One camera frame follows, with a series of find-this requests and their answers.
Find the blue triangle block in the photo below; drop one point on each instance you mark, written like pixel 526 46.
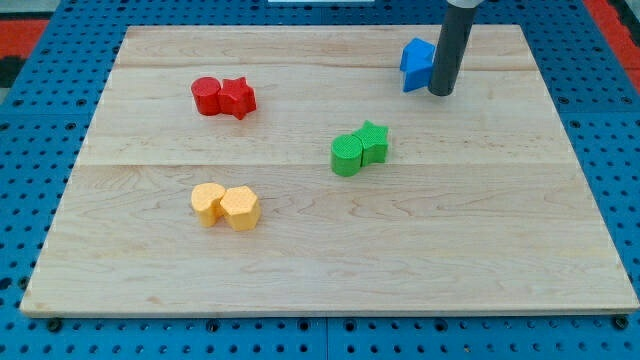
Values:
pixel 416 75

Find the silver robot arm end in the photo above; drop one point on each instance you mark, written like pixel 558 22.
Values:
pixel 465 4

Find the blue cube block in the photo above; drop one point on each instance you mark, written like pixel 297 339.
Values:
pixel 417 54

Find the green cylinder block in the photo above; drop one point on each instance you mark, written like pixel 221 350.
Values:
pixel 346 155

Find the green star block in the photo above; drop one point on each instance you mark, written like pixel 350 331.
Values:
pixel 374 143

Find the yellow hexagon block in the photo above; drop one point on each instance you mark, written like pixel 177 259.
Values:
pixel 241 208

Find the light wooden board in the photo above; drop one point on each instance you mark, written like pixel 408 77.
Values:
pixel 480 209

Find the yellow heart block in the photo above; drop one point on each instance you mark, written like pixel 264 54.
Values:
pixel 205 201

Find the red star block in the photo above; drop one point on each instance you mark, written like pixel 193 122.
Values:
pixel 237 98

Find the red cylinder block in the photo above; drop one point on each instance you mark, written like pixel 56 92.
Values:
pixel 205 94

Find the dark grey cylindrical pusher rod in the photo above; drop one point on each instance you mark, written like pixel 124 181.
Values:
pixel 451 46

